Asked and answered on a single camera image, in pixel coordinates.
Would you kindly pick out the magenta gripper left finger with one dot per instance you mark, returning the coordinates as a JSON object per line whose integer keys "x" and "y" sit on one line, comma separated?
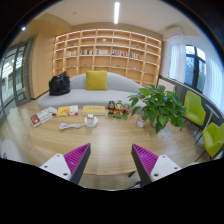
{"x": 69, "y": 166}

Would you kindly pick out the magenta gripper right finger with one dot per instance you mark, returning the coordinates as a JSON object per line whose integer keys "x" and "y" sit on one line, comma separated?
{"x": 151, "y": 167}

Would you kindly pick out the round white power socket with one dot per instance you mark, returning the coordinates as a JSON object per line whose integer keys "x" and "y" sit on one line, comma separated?
{"x": 91, "y": 122}

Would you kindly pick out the yellow orange booklet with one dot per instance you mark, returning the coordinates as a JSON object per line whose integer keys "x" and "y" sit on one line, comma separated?
{"x": 67, "y": 111}

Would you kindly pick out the yellow flat book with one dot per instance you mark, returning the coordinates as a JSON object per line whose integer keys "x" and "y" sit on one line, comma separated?
{"x": 92, "y": 109}

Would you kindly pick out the green potted plant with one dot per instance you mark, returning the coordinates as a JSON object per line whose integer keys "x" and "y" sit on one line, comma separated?
{"x": 158, "y": 106}

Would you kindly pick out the colourful figurine flower decoration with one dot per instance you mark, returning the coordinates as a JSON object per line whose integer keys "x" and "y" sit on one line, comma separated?
{"x": 118, "y": 110}

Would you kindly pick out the lime green chair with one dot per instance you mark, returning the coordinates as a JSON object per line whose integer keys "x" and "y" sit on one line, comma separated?
{"x": 213, "y": 137}
{"x": 194, "y": 110}

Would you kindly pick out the lime green chair near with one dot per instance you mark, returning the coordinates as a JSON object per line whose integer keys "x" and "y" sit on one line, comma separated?
{"x": 213, "y": 137}

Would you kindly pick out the black bag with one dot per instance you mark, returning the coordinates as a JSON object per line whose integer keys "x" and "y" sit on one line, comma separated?
{"x": 59, "y": 85}

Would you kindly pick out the light grey sofa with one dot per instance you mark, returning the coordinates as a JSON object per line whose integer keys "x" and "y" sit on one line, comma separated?
{"x": 119, "y": 88}

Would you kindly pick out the yellow cushion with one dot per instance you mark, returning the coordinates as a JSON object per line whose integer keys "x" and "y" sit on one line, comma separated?
{"x": 96, "y": 80}

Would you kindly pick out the dark framed window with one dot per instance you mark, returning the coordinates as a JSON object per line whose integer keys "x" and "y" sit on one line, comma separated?
{"x": 195, "y": 73}

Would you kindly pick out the glass door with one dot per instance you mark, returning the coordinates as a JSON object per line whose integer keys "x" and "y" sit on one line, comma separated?
{"x": 14, "y": 71}

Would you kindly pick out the white air conditioner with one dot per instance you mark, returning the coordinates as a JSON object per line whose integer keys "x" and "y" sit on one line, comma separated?
{"x": 174, "y": 32}

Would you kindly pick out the long ceiling light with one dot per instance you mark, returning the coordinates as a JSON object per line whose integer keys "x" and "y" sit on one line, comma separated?
{"x": 116, "y": 12}

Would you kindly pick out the wooden wall bookshelf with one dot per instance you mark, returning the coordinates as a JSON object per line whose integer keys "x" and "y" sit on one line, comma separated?
{"x": 127, "y": 53}

